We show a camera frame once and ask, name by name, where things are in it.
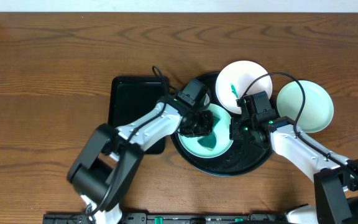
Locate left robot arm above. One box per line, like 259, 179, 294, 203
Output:
67, 95, 212, 223

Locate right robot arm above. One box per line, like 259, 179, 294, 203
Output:
230, 111, 358, 223

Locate white plate top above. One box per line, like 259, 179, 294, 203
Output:
215, 60, 268, 114

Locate mint plate bottom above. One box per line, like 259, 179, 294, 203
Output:
178, 103, 233, 159

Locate green scrubbing sponge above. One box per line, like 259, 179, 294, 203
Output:
197, 115, 220, 151

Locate mint plate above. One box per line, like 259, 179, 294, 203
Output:
277, 80, 334, 133
178, 103, 233, 159

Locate black rectangular water tray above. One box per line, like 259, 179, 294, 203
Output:
107, 75, 170, 155

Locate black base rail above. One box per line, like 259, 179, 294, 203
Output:
42, 213, 289, 224

